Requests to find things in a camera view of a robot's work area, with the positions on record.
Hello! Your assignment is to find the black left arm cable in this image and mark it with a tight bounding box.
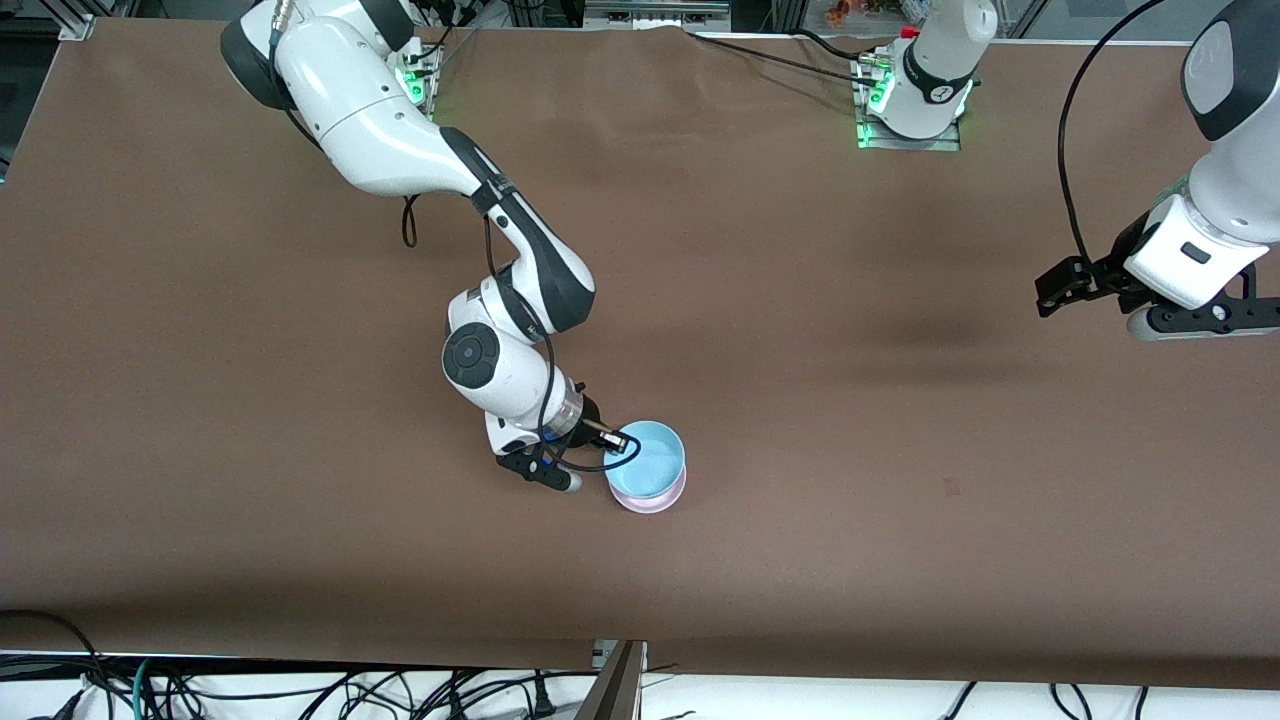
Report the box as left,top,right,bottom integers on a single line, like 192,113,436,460
1057,0,1169,267

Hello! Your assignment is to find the black base power cable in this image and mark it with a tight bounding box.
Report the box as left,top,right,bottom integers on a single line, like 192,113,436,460
688,32,883,85
412,0,479,77

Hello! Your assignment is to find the aluminium frame post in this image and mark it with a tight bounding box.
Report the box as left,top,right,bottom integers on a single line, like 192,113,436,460
575,640,648,720

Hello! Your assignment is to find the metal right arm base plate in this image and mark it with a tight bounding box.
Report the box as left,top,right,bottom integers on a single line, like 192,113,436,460
398,42,443,123

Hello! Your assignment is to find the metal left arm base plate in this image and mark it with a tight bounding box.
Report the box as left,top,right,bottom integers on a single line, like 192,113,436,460
854,55,963,153

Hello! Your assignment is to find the aluminium frame rail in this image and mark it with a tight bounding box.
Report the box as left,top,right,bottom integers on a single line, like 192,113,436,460
584,0,732,31

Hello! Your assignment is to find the pink plastic bowl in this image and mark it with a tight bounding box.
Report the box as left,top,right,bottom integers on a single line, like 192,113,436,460
609,468,689,515

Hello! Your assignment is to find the blue plastic bowl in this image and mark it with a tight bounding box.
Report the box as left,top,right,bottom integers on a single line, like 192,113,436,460
604,420,688,499

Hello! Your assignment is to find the orange background object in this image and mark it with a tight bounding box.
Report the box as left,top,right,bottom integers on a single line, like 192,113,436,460
824,0,903,27

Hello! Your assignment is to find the brown table cover sheet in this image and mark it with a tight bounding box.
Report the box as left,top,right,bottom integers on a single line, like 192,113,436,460
0,18,1280,691

